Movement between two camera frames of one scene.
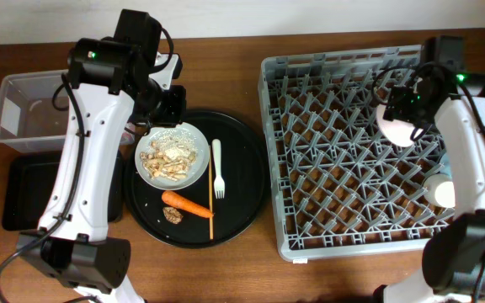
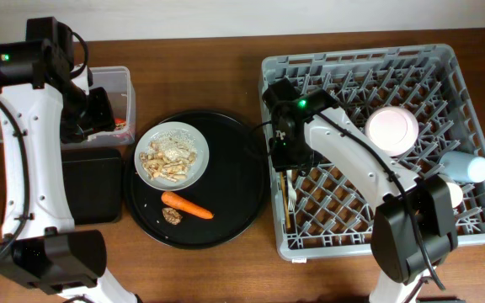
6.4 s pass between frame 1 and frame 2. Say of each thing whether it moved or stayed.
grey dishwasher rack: stayed
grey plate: stayed
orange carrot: stayed
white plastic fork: moved
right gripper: moved
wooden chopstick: moved
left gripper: moved
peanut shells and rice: stayed
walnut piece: stayed
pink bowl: moved
